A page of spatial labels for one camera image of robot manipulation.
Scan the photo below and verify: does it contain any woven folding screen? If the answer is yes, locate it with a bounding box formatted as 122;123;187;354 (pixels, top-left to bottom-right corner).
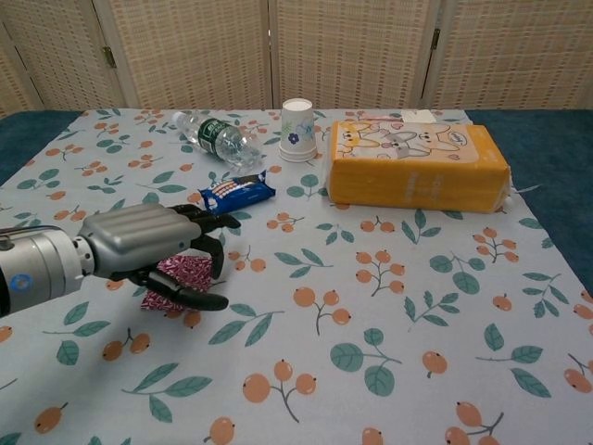
0;0;593;120

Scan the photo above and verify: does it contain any floral printed tablecloth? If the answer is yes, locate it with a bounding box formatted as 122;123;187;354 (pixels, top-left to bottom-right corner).
0;107;593;445

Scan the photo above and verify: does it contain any clear plastic water bottle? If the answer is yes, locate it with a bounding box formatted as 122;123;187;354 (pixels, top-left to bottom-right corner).
171;110;266;169

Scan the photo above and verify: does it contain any blue cookie packet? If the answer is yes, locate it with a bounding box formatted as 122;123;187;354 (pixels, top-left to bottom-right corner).
197;170;278;219

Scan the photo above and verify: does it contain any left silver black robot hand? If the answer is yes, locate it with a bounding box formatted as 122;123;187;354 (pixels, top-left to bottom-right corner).
75;202;243;312

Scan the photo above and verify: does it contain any orange cartoon tissue pack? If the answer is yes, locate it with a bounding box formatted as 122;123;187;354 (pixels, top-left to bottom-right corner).
322;119;543;215

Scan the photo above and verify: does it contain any white floral paper cup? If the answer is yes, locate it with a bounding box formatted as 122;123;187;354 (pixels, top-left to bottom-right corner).
278;97;318;162

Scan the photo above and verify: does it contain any pink patterned card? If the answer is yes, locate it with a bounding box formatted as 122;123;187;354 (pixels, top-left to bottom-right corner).
138;253;213;314

